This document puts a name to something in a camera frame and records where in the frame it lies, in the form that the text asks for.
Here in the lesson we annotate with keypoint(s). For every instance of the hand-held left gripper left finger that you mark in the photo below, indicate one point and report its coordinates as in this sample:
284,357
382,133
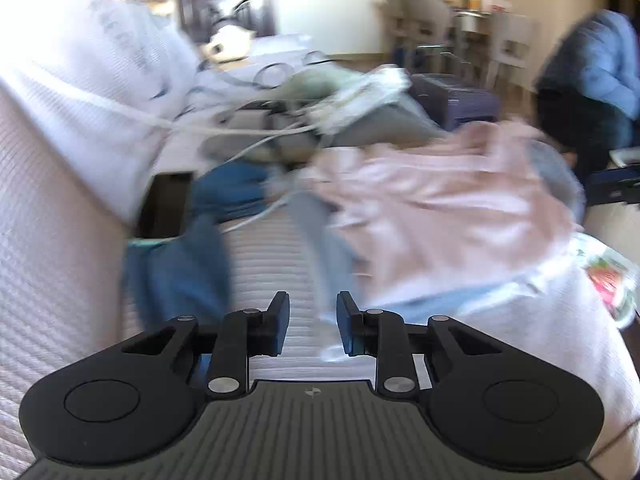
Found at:
277,322

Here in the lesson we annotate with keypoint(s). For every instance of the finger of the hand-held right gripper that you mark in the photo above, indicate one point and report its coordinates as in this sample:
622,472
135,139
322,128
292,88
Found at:
615,187

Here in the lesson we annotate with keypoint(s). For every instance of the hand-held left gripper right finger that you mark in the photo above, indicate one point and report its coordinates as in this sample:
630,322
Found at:
349,322

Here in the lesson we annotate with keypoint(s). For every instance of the grey laptop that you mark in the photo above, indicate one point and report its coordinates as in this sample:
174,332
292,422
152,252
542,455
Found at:
625,157

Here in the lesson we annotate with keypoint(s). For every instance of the trash bin with plastic bag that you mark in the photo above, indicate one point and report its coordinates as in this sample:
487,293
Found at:
605,275

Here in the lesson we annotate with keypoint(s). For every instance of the grey cushion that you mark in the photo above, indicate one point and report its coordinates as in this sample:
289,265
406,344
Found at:
390,125

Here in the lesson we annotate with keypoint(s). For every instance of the dark blue cloth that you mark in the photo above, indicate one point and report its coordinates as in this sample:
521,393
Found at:
170,270

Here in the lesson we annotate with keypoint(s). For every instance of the dining table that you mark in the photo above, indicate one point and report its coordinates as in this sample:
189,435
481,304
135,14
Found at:
470,22

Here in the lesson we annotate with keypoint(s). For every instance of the white printed cushion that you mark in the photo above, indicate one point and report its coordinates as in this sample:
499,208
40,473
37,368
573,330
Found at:
100,60

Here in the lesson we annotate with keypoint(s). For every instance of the beige dining chair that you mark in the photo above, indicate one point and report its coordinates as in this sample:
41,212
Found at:
512,40
430,20
395,15

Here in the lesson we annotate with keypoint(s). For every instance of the cream plush toy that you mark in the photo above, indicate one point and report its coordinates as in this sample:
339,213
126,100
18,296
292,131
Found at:
227,40

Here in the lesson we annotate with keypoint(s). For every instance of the bottles on table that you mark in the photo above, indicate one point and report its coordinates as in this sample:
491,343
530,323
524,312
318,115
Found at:
487,2

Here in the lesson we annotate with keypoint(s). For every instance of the black smartphone teal case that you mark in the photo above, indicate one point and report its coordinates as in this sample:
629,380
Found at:
162,205

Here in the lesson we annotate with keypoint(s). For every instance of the pale green cloth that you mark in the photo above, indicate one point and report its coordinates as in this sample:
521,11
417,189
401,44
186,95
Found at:
310,85

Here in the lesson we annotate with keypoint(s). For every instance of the white power strip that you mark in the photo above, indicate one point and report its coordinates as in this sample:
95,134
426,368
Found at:
365,95

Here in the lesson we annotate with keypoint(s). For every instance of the pale pink garment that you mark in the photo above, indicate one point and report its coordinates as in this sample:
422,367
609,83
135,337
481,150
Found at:
440,200

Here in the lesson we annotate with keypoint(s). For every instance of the dark purple space heater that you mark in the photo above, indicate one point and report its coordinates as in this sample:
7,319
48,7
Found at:
460,100

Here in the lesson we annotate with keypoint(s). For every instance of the grey-blue pants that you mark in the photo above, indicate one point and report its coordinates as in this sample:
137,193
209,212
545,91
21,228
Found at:
320,240

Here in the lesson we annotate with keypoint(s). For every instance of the white quilted sofa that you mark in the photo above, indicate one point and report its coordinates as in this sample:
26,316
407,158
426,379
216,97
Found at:
50,285

